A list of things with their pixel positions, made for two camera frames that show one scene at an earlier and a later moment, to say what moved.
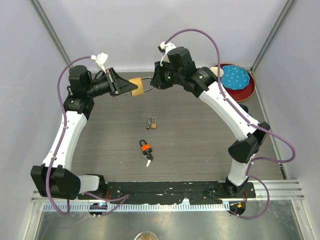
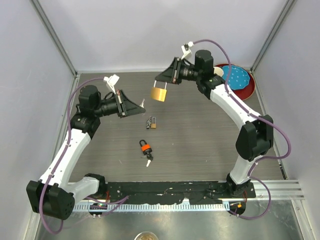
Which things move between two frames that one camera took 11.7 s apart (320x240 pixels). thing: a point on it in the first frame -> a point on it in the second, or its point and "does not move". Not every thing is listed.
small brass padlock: x=153 y=125 does not move
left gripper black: x=118 y=85 -> x=125 y=107
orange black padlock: x=146 y=148 does not move
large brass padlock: x=139 y=91 -> x=159 y=94
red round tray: x=244 y=93 does not move
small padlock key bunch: x=149 y=122 does not move
